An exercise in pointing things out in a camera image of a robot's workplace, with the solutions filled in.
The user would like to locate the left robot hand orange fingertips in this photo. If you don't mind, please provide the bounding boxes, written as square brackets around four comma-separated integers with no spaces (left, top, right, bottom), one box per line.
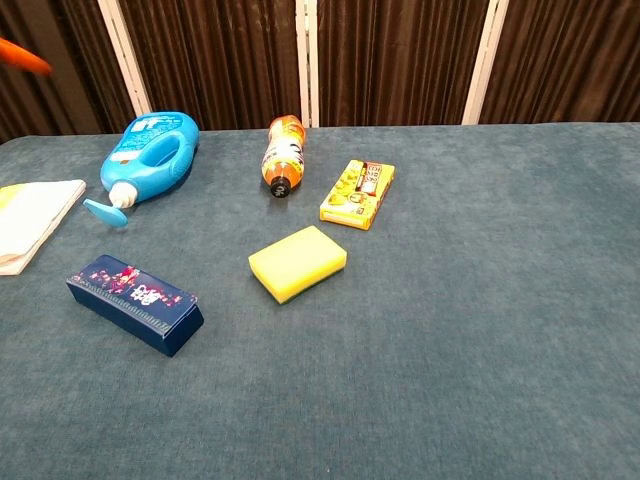
[0,37,54,77]

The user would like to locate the blue glasses case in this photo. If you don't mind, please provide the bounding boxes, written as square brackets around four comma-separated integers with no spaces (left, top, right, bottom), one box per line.
[65,254,205,358]

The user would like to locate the dark brown curtain panel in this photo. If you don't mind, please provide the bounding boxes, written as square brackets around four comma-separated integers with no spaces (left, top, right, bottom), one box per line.
[0,0,136,144]
[118,0,301,132]
[479,0,640,125]
[317,0,489,127]

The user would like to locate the blue pump detergent bottle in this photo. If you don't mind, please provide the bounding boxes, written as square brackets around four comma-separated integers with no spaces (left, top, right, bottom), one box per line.
[82,111,201,229]

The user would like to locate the orange drink bottle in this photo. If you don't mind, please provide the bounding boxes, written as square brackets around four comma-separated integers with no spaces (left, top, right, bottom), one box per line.
[261,114,307,199]

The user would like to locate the yellow sponge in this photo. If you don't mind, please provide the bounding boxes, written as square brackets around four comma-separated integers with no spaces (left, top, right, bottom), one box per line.
[247,224,349,305]

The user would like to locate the yellow snack box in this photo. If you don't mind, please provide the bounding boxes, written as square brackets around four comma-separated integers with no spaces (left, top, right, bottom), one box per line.
[319,159,396,232]

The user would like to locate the blue felt table cover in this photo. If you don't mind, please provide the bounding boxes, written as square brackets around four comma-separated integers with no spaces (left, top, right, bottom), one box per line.
[0,121,640,480]

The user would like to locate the white frame post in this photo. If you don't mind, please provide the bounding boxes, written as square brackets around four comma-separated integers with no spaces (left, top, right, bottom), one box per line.
[461,0,510,126]
[295,0,320,129]
[97,0,153,117]

